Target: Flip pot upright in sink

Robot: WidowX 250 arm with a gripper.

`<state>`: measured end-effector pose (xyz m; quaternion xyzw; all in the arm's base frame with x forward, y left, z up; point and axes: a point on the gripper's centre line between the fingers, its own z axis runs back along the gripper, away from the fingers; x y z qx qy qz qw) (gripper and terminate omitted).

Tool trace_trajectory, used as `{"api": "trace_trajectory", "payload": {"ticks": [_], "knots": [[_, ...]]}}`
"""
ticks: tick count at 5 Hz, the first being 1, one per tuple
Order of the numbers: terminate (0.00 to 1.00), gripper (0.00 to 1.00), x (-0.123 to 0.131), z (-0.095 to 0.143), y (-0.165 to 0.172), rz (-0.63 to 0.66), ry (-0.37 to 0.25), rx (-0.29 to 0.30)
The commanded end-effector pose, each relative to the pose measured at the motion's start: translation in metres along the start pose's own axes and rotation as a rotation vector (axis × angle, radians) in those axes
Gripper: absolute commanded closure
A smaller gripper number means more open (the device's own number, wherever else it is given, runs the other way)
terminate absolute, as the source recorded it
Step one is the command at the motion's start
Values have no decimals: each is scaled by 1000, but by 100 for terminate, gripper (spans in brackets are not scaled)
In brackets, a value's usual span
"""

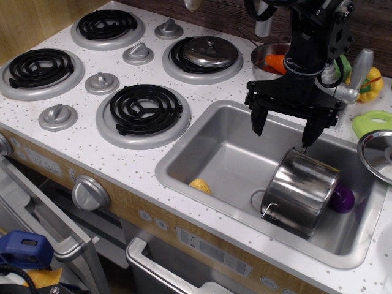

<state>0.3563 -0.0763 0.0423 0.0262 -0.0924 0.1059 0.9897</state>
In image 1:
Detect back left black burner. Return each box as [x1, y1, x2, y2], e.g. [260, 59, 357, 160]
[77, 9, 138, 40]

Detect silver stove knob back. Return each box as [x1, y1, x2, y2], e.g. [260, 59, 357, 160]
[154, 18, 184, 40]

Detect purple toy eggplant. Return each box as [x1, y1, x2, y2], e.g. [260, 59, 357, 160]
[329, 184, 355, 213]

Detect front black burner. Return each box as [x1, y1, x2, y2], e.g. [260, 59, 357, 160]
[109, 84, 183, 135]

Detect back right black burner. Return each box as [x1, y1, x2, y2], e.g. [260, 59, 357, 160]
[170, 37, 234, 74]

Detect silver stove knob middle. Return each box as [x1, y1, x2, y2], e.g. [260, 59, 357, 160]
[122, 42, 154, 66]

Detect steel lid at right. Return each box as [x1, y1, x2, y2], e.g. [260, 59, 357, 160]
[357, 130, 391, 185]

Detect silver dial at left edge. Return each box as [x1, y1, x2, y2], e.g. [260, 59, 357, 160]
[0, 134, 13, 156]

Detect grey plastic sink basin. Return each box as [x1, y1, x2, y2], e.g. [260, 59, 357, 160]
[156, 100, 388, 269]

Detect blue clamp tool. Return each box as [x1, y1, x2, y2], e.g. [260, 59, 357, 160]
[1, 230, 54, 270]

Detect yellow toy bell pepper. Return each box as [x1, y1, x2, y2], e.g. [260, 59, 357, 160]
[356, 67, 384, 103]

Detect green plastic toy piece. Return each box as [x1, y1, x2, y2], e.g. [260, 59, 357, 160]
[352, 110, 391, 139]

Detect silver stove knob front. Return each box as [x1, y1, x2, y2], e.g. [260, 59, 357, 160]
[38, 104, 78, 132]

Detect black burner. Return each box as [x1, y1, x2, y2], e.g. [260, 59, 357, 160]
[109, 84, 183, 135]
[170, 37, 234, 74]
[9, 49, 74, 88]
[77, 9, 138, 40]

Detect small steel pan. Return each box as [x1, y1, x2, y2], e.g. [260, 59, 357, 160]
[236, 27, 290, 80]

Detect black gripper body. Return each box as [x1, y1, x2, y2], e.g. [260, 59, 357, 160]
[245, 58, 342, 128]

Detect silver toy faucet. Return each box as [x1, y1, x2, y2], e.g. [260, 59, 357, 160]
[247, 1, 373, 104]

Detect silver oven dial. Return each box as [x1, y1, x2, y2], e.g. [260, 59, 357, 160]
[72, 175, 110, 211]

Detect yellow toy corn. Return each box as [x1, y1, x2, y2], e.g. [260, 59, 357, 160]
[189, 178, 211, 195]

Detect silver dishwasher door handle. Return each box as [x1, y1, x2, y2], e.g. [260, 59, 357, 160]
[126, 237, 232, 294]

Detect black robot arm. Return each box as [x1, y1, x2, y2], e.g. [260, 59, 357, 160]
[244, 1, 355, 148]

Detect yellow cloth piece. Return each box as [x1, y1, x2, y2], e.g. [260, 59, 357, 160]
[26, 268, 62, 289]

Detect silver oven door handle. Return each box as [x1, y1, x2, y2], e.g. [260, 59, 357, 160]
[1, 156, 99, 265]

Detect green toy vegetable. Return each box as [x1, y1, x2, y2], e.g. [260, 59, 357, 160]
[334, 55, 352, 81]

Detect hanging silver spoon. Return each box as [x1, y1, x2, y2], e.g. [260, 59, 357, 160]
[184, 0, 204, 12]

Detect orange toy carrot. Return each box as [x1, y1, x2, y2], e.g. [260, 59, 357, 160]
[265, 55, 286, 75]

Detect silver stove knob left-centre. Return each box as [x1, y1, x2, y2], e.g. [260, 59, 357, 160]
[85, 72, 119, 95]

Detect stainless steel pot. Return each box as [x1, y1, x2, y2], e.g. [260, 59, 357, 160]
[260, 148, 341, 236]

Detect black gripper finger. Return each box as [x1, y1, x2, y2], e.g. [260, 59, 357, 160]
[302, 119, 323, 146]
[251, 105, 268, 136]

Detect steel lid on burner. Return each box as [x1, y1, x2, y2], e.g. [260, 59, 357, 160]
[183, 36, 238, 68]

